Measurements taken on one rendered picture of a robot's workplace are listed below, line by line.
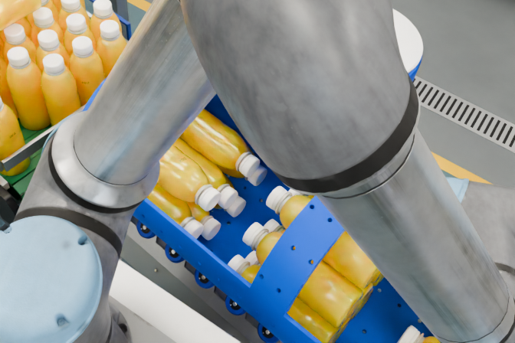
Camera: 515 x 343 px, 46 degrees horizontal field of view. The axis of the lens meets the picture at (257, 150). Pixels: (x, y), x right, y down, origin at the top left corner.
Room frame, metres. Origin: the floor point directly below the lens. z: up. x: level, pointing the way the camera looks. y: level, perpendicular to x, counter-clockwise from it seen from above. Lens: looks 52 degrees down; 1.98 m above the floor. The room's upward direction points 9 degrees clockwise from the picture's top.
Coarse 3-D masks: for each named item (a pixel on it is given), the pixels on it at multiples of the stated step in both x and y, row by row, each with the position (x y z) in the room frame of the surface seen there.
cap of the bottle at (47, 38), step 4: (40, 32) 0.89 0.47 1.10; (44, 32) 0.90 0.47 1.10; (48, 32) 0.90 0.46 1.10; (52, 32) 0.90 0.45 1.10; (40, 36) 0.88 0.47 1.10; (44, 36) 0.89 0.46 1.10; (48, 36) 0.89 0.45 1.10; (52, 36) 0.89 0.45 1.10; (56, 36) 0.89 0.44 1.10; (40, 40) 0.87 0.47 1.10; (44, 40) 0.88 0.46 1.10; (48, 40) 0.88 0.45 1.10; (52, 40) 0.88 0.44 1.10; (56, 40) 0.88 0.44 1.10; (40, 44) 0.88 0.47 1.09; (44, 44) 0.87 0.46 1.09; (48, 44) 0.87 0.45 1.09; (52, 44) 0.88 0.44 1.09; (56, 44) 0.88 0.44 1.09
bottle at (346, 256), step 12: (288, 204) 0.52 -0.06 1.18; (300, 204) 0.52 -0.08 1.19; (288, 216) 0.51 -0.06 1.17; (348, 240) 0.47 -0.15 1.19; (336, 252) 0.45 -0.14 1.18; (348, 252) 0.45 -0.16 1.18; (360, 252) 0.45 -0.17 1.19; (336, 264) 0.44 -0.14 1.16; (348, 264) 0.44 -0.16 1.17; (360, 264) 0.44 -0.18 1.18; (372, 264) 0.44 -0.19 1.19; (348, 276) 0.43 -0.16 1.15; (360, 276) 0.42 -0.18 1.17; (372, 276) 0.44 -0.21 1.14; (360, 288) 0.42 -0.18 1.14
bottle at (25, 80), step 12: (12, 72) 0.81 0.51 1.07; (24, 72) 0.81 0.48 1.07; (36, 72) 0.83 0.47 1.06; (12, 84) 0.80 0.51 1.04; (24, 84) 0.80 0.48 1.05; (36, 84) 0.81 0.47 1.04; (12, 96) 0.80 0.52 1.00; (24, 96) 0.79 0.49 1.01; (36, 96) 0.81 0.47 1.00; (24, 108) 0.79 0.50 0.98; (36, 108) 0.80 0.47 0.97; (24, 120) 0.79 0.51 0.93; (36, 120) 0.80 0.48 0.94; (48, 120) 0.82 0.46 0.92
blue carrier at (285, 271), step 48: (240, 192) 0.67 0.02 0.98; (192, 240) 0.46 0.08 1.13; (240, 240) 0.57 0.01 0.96; (288, 240) 0.44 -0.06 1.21; (336, 240) 0.45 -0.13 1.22; (240, 288) 0.40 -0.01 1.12; (288, 288) 0.38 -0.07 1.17; (384, 288) 0.50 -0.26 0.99; (288, 336) 0.34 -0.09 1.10; (384, 336) 0.43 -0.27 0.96
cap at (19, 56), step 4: (12, 48) 0.84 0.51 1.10; (16, 48) 0.84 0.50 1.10; (20, 48) 0.84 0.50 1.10; (24, 48) 0.84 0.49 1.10; (8, 52) 0.83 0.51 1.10; (12, 52) 0.83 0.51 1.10; (16, 52) 0.83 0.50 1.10; (20, 52) 0.83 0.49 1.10; (24, 52) 0.83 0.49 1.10; (8, 56) 0.82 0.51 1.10; (12, 56) 0.82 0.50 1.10; (16, 56) 0.82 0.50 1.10; (20, 56) 0.82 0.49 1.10; (24, 56) 0.82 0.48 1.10; (28, 56) 0.83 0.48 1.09; (12, 60) 0.81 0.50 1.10; (16, 60) 0.81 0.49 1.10; (20, 60) 0.81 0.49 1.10; (24, 60) 0.82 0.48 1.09; (12, 64) 0.81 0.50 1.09; (16, 64) 0.81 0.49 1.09; (20, 64) 0.81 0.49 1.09; (24, 64) 0.82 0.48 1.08
